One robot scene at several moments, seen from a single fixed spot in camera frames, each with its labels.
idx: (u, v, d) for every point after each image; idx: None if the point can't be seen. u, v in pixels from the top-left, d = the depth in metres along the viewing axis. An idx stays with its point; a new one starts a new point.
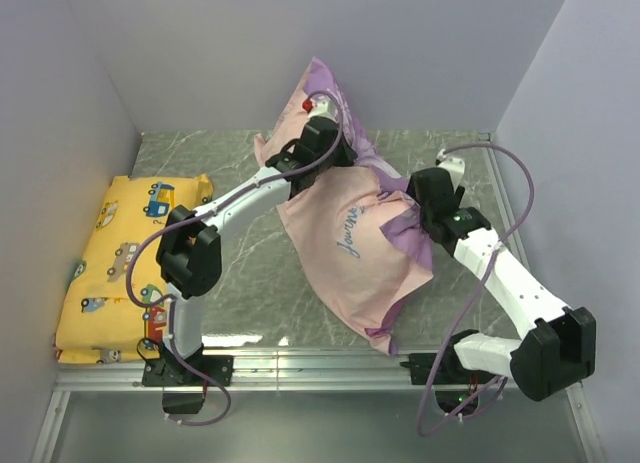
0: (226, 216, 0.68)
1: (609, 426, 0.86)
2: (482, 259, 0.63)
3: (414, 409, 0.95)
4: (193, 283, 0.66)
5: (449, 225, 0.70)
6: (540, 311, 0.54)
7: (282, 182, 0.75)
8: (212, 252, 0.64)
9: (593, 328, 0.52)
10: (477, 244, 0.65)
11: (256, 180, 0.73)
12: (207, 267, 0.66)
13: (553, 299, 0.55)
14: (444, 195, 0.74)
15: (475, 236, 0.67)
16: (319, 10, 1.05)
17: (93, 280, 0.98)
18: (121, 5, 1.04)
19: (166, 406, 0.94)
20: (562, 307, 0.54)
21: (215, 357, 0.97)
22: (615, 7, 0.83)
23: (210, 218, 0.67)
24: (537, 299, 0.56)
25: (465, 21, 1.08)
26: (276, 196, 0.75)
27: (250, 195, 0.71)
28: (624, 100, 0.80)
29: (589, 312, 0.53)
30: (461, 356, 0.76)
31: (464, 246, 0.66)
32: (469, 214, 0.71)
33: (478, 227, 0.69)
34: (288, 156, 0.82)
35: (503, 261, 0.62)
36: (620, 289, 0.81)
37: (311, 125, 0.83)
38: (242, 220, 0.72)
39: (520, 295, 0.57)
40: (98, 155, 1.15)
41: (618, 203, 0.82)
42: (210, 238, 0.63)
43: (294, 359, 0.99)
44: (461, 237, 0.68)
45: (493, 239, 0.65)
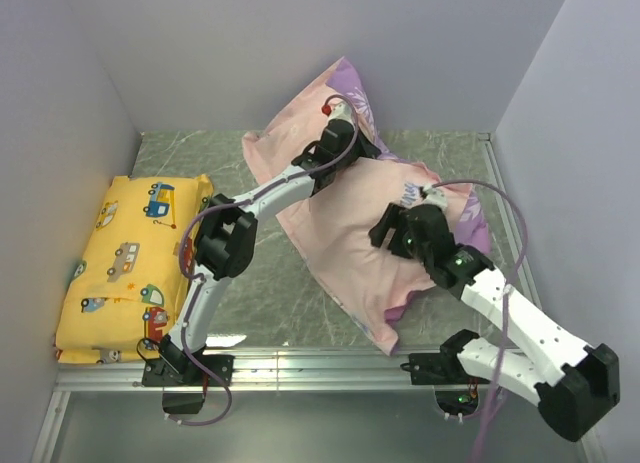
0: (260, 205, 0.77)
1: (609, 427, 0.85)
2: (494, 304, 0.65)
3: (414, 409, 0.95)
4: (229, 265, 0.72)
5: (451, 268, 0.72)
6: (564, 355, 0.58)
7: (306, 179, 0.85)
8: (248, 237, 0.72)
9: (616, 363, 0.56)
10: (486, 289, 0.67)
11: (284, 176, 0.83)
12: (243, 250, 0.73)
13: (574, 342, 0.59)
14: (442, 238, 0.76)
15: (481, 280, 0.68)
16: (320, 10, 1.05)
17: (93, 280, 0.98)
18: (121, 5, 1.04)
19: (166, 406, 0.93)
20: (584, 347, 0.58)
21: (215, 357, 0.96)
22: (614, 7, 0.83)
23: (247, 205, 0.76)
24: (557, 341, 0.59)
25: (465, 21, 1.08)
26: (300, 191, 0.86)
27: (279, 188, 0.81)
28: (624, 99, 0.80)
29: (612, 351, 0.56)
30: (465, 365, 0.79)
31: (473, 292, 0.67)
32: (469, 255, 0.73)
33: (480, 268, 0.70)
34: (309, 156, 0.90)
35: (516, 306, 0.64)
36: (621, 290, 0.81)
37: (331, 128, 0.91)
38: (271, 212, 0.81)
39: (540, 340, 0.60)
40: (98, 155, 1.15)
41: (619, 202, 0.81)
42: (249, 223, 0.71)
43: (295, 359, 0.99)
44: (466, 282, 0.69)
45: (500, 281, 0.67)
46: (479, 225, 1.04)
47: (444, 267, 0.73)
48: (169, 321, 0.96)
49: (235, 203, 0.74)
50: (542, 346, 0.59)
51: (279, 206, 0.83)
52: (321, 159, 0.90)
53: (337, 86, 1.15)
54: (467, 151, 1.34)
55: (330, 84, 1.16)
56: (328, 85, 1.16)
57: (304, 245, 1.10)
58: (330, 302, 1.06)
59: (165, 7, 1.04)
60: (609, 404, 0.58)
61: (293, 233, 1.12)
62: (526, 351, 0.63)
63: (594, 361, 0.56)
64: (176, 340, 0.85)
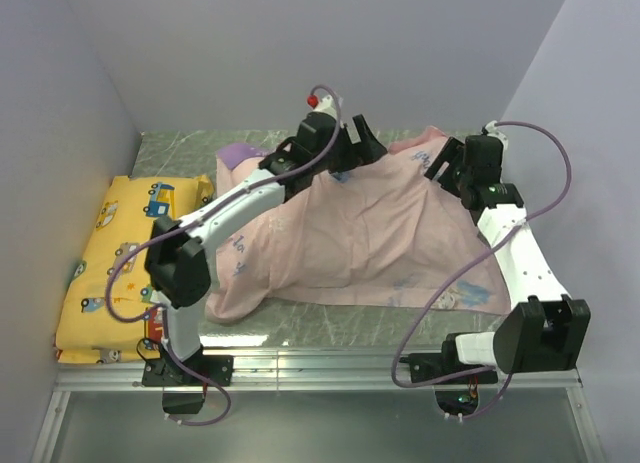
0: (212, 225, 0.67)
1: (610, 427, 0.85)
2: (501, 231, 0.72)
3: (414, 410, 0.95)
4: (181, 292, 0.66)
5: (483, 195, 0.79)
6: (537, 289, 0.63)
7: (273, 186, 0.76)
8: (197, 265, 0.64)
9: (587, 320, 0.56)
10: (500, 217, 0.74)
11: (247, 186, 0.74)
12: (195, 278, 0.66)
13: (554, 286, 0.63)
14: (486, 164, 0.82)
15: (502, 209, 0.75)
16: (319, 9, 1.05)
17: (93, 280, 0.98)
18: (119, 3, 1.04)
19: (166, 406, 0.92)
20: (560, 294, 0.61)
21: (214, 358, 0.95)
22: (615, 6, 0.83)
23: (196, 229, 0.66)
24: (539, 279, 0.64)
25: (464, 20, 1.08)
26: (269, 198, 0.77)
27: (240, 200, 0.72)
28: (624, 98, 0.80)
29: (586, 305, 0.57)
30: (459, 348, 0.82)
31: (489, 216, 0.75)
32: (504, 190, 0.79)
33: (508, 202, 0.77)
34: (283, 156, 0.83)
35: (518, 241, 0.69)
36: (621, 289, 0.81)
37: (308, 122, 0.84)
38: (229, 229, 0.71)
39: (524, 271, 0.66)
40: (98, 154, 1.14)
41: (620, 201, 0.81)
42: (195, 250, 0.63)
43: (295, 359, 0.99)
44: (488, 206, 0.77)
45: (518, 215, 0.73)
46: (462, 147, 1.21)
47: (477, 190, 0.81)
48: None
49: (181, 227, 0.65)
50: (522, 277, 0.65)
51: (241, 220, 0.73)
52: (297, 160, 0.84)
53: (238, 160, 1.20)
54: None
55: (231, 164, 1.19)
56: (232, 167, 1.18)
57: (369, 286, 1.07)
58: (329, 302, 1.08)
59: (164, 7, 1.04)
60: (556, 357, 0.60)
61: (350, 297, 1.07)
62: (511, 282, 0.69)
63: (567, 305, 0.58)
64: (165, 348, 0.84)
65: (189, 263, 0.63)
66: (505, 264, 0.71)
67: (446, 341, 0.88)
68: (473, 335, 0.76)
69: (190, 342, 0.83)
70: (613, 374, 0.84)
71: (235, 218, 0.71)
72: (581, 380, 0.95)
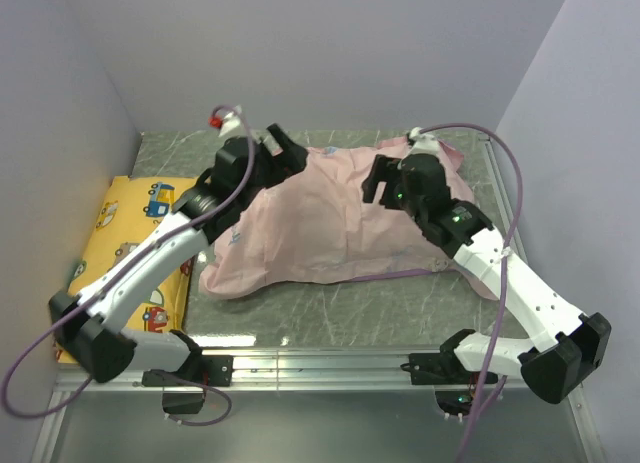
0: (116, 296, 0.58)
1: (610, 428, 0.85)
2: (492, 267, 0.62)
3: (414, 410, 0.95)
4: (98, 372, 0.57)
5: (448, 226, 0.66)
6: (558, 325, 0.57)
7: (188, 233, 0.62)
8: (105, 345, 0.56)
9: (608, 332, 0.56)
10: (484, 251, 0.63)
11: (155, 240, 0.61)
12: (109, 355, 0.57)
13: (569, 308, 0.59)
14: (440, 193, 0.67)
15: (480, 240, 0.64)
16: (319, 9, 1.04)
17: (93, 280, 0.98)
18: (119, 3, 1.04)
19: (166, 406, 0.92)
20: (578, 315, 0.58)
21: (215, 357, 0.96)
22: (615, 6, 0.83)
23: (96, 304, 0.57)
24: (554, 309, 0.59)
25: (464, 20, 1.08)
26: (191, 245, 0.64)
27: (147, 259, 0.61)
28: (624, 98, 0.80)
29: (605, 319, 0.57)
30: (461, 358, 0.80)
31: (469, 253, 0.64)
32: (468, 213, 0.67)
33: (478, 226, 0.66)
34: (200, 190, 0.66)
35: (514, 271, 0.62)
36: (621, 290, 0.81)
37: (227, 150, 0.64)
38: (145, 289, 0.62)
39: (536, 307, 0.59)
40: (98, 154, 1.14)
41: (620, 201, 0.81)
42: (95, 333, 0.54)
43: (295, 359, 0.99)
44: (464, 243, 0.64)
45: (498, 242, 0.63)
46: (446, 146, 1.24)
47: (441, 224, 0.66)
48: (169, 321, 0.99)
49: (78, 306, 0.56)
50: (539, 313, 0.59)
51: (158, 278, 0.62)
52: (218, 194, 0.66)
53: None
54: (467, 151, 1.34)
55: None
56: None
57: (368, 260, 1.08)
58: (329, 303, 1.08)
59: (164, 7, 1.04)
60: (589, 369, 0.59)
61: (349, 270, 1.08)
62: (522, 318, 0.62)
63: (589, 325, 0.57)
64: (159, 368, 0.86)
65: (92, 348, 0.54)
66: (511, 301, 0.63)
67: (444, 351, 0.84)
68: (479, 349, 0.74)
69: (160, 362, 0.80)
70: (613, 375, 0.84)
71: (147, 281, 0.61)
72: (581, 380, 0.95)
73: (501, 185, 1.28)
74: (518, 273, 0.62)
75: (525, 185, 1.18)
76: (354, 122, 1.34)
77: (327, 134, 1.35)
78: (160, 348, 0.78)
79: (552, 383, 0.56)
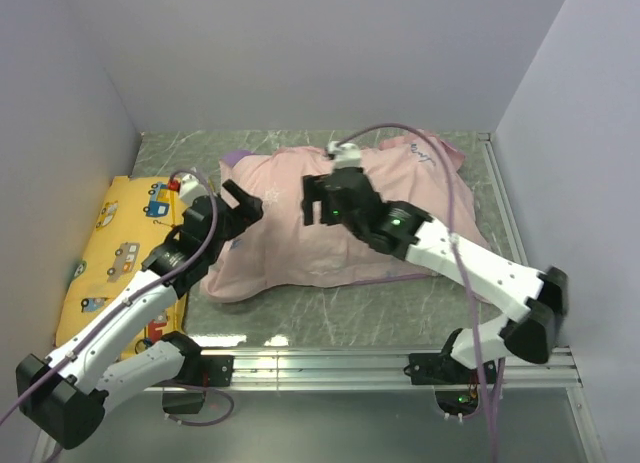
0: (88, 356, 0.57)
1: (610, 427, 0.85)
2: (445, 257, 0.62)
3: (414, 410, 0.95)
4: (68, 435, 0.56)
5: (393, 233, 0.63)
6: (523, 290, 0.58)
7: (158, 289, 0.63)
8: (78, 406, 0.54)
9: (566, 281, 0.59)
10: (432, 243, 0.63)
11: (126, 297, 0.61)
12: (81, 415, 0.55)
13: (528, 273, 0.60)
14: (371, 201, 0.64)
15: (425, 235, 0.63)
16: (319, 9, 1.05)
17: (93, 280, 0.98)
18: (120, 4, 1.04)
19: (166, 406, 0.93)
20: (538, 275, 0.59)
21: (214, 357, 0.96)
22: (614, 8, 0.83)
23: (66, 367, 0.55)
24: (514, 277, 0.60)
25: (464, 21, 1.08)
26: (159, 303, 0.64)
27: (120, 317, 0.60)
28: (624, 98, 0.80)
29: (560, 272, 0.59)
30: (462, 359, 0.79)
31: (421, 250, 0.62)
32: (405, 212, 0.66)
33: (417, 223, 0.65)
34: (169, 246, 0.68)
35: (465, 251, 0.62)
36: (620, 290, 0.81)
37: (194, 207, 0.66)
38: (116, 348, 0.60)
39: (498, 280, 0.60)
40: (98, 154, 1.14)
41: (620, 201, 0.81)
42: (68, 395, 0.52)
43: (295, 359, 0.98)
44: (412, 244, 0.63)
45: (444, 232, 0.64)
46: (445, 145, 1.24)
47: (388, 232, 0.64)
48: (169, 321, 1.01)
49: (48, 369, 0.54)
50: (503, 285, 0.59)
51: (128, 336, 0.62)
52: (187, 250, 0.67)
53: (234, 159, 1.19)
54: (467, 151, 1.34)
55: (230, 162, 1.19)
56: (230, 166, 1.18)
57: (367, 265, 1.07)
58: (329, 303, 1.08)
59: (164, 7, 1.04)
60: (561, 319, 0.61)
61: (349, 276, 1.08)
62: (488, 296, 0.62)
63: (552, 282, 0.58)
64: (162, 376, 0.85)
65: (64, 412, 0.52)
66: (473, 283, 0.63)
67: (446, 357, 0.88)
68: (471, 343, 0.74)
69: (154, 380, 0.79)
70: (613, 375, 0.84)
71: (118, 339, 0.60)
72: (581, 380, 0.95)
73: (501, 185, 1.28)
74: (470, 251, 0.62)
75: (525, 185, 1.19)
76: (354, 122, 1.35)
77: (327, 134, 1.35)
78: (149, 371, 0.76)
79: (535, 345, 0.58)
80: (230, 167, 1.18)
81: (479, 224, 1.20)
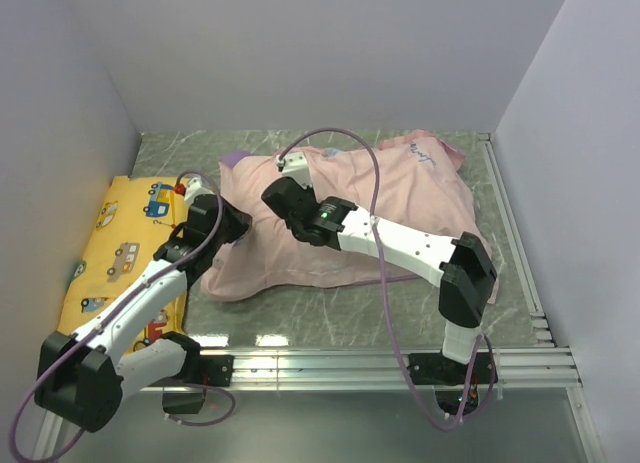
0: (114, 330, 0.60)
1: (610, 427, 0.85)
2: (368, 239, 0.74)
3: (414, 409, 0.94)
4: (91, 413, 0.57)
5: (323, 225, 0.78)
6: (435, 256, 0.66)
7: (174, 273, 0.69)
8: (104, 379, 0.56)
9: (479, 243, 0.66)
10: (356, 229, 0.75)
11: (145, 279, 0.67)
12: (105, 393, 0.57)
13: (441, 242, 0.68)
14: (301, 201, 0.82)
15: (349, 223, 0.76)
16: (319, 9, 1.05)
17: (93, 280, 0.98)
18: (120, 3, 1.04)
19: (166, 406, 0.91)
20: (451, 242, 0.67)
21: (214, 357, 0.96)
22: (614, 8, 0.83)
23: (94, 339, 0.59)
24: (428, 246, 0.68)
25: (464, 20, 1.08)
26: (172, 288, 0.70)
27: (140, 297, 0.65)
28: (623, 97, 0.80)
29: (471, 234, 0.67)
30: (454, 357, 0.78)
31: (347, 236, 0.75)
32: (332, 205, 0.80)
33: (346, 213, 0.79)
34: (176, 241, 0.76)
35: (385, 232, 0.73)
36: (621, 289, 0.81)
37: (197, 205, 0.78)
38: (137, 326, 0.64)
39: (415, 251, 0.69)
40: (98, 154, 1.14)
41: (620, 200, 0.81)
42: (99, 364, 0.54)
43: (295, 359, 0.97)
44: (338, 230, 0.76)
45: (366, 217, 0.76)
46: (446, 145, 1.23)
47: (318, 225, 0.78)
48: (169, 321, 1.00)
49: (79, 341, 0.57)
50: (419, 254, 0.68)
51: (146, 318, 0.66)
52: (192, 242, 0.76)
53: (234, 159, 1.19)
54: (467, 151, 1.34)
55: (230, 163, 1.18)
56: (230, 166, 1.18)
57: (366, 264, 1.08)
58: (329, 303, 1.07)
59: (163, 6, 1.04)
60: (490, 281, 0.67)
61: (349, 275, 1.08)
62: (414, 267, 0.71)
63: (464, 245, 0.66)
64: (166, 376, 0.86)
65: (94, 381, 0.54)
66: (400, 259, 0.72)
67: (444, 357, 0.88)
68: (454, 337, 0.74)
69: (158, 374, 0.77)
70: (613, 374, 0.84)
71: (140, 316, 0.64)
72: (581, 380, 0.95)
73: (501, 185, 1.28)
74: (388, 231, 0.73)
75: (524, 185, 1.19)
76: (354, 122, 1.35)
77: (327, 134, 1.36)
78: (154, 363, 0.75)
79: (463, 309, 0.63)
80: (230, 168, 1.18)
81: (479, 224, 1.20)
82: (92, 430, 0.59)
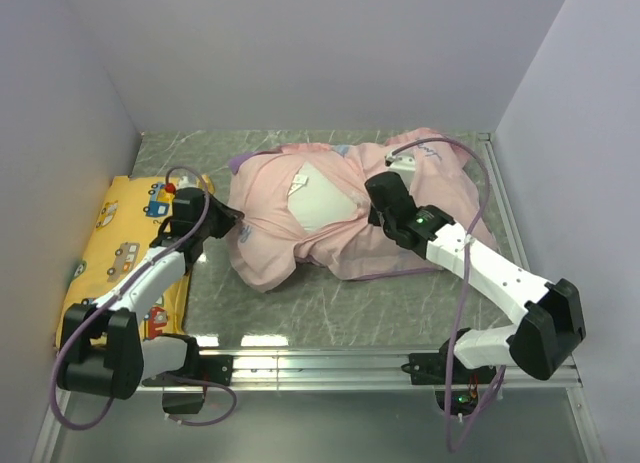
0: (132, 297, 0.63)
1: (609, 427, 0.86)
2: (457, 255, 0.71)
3: (414, 409, 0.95)
4: (121, 378, 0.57)
5: (416, 230, 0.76)
6: (522, 291, 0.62)
7: (174, 254, 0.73)
8: (131, 338, 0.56)
9: (575, 295, 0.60)
10: (449, 242, 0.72)
11: (150, 258, 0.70)
12: (132, 354, 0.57)
13: (533, 278, 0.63)
14: (402, 201, 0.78)
15: (443, 235, 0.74)
16: (319, 9, 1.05)
17: (93, 280, 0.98)
18: (120, 3, 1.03)
19: (166, 406, 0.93)
20: (544, 283, 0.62)
21: (215, 358, 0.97)
22: (614, 8, 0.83)
23: (115, 304, 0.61)
24: (519, 281, 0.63)
25: (464, 21, 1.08)
26: (173, 269, 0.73)
27: (147, 274, 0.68)
28: (623, 98, 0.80)
29: (571, 283, 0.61)
30: (462, 358, 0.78)
31: (436, 247, 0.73)
32: (430, 214, 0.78)
33: (441, 224, 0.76)
34: (165, 234, 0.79)
35: (477, 255, 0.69)
36: (620, 290, 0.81)
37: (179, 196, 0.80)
38: (146, 303, 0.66)
39: (503, 282, 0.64)
40: (98, 153, 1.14)
41: (620, 201, 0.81)
42: (125, 321, 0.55)
43: (295, 359, 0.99)
44: (429, 238, 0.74)
45: (461, 233, 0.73)
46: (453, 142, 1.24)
47: (410, 228, 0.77)
48: (169, 321, 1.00)
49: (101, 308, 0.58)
50: (506, 287, 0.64)
51: (156, 291, 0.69)
52: (181, 233, 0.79)
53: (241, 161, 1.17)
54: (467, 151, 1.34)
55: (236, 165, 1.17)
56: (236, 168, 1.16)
57: (374, 258, 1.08)
58: (329, 303, 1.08)
59: (163, 7, 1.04)
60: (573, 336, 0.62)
61: (358, 268, 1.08)
62: (494, 295, 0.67)
63: (557, 293, 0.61)
64: (169, 375, 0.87)
65: (123, 340, 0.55)
66: (482, 284, 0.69)
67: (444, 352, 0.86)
68: (472, 343, 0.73)
69: (164, 365, 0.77)
70: (613, 374, 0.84)
71: (151, 288, 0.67)
72: (581, 380, 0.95)
73: (501, 185, 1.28)
74: (483, 254, 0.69)
75: (524, 185, 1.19)
76: (354, 122, 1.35)
77: (327, 133, 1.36)
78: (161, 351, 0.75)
79: (539, 357, 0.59)
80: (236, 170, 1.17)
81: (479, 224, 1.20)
82: (124, 397, 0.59)
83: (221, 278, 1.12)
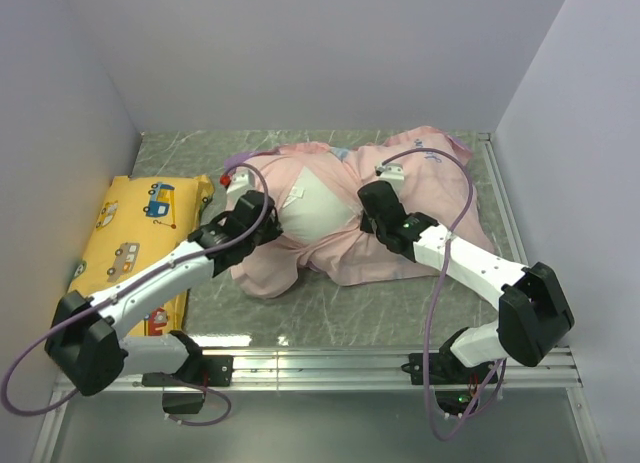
0: (127, 303, 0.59)
1: (609, 427, 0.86)
2: (439, 252, 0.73)
3: (414, 409, 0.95)
4: (87, 379, 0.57)
5: (404, 234, 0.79)
6: (502, 279, 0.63)
7: (200, 260, 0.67)
8: (106, 350, 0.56)
9: (552, 276, 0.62)
10: (432, 240, 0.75)
11: (171, 259, 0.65)
12: (105, 362, 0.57)
13: (511, 265, 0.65)
14: (393, 208, 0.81)
15: (427, 235, 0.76)
16: (319, 10, 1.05)
17: (93, 280, 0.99)
18: (120, 4, 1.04)
19: (166, 406, 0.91)
20: (522, 268, 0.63)
21: (214, 358, 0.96)
22: (613, 7, 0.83)
23: (107, 307, 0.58)
24: (497, 269, 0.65)
25: (464, 21, 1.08)
26: (194, 274, 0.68)
27: (160, 277, 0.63)
28: (623, 97, 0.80)
29: (545, 266, 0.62)
30: (461, 356, 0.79)
31: (421, 246, 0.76)
32: (416, 218, 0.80)
33: (427, 226, 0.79)
34: (214, 226, 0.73)
35: (457, 248, 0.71)
36: (621, 290, 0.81)
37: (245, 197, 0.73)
38: (146, 309, 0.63)
39: (482, 270, 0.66)
40: (98, 154, 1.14)
41: (620, 201, 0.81)
42: (103, 335, 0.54)
43: (295, 359, 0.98)
44: (415, 240, 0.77)
45: (443, 231, 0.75)
46: (454, 141, 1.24)
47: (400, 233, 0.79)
48: (169, 321, 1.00)
49: (91, 307, 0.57)
50: (486, 276, 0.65)
51: (161, 298, 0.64)
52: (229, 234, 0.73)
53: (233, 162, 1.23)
54: None
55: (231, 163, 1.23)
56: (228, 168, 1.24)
57: (374, 264, 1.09)
58: (329, 303, 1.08)
59: (164, 8, 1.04)
60: (560, 321, 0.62)
61: (357, 273, 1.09)
62: (479, 286, 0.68)
63: (533, 277, 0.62)
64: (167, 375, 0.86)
65: (96, 351, 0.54)
66: (466, 277, 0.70)
67: (443, 353, 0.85)
68: (468, 340, 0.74)
69: (158, 364, 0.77)
70: (614, 375, 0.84)
71: (155, 296, 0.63)
72: (581, 380, 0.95)
73: (501, 185, 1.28)
74: (468, 249, 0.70)
75: (525, 185, 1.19)
76: (354, 122, 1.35)
77: (327, 133, 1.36)
78: (160, 349, 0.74)
79: (522, 340, 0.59)
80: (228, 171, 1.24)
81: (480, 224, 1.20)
82: (87, 394, 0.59)
83: (221, 279, 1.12)
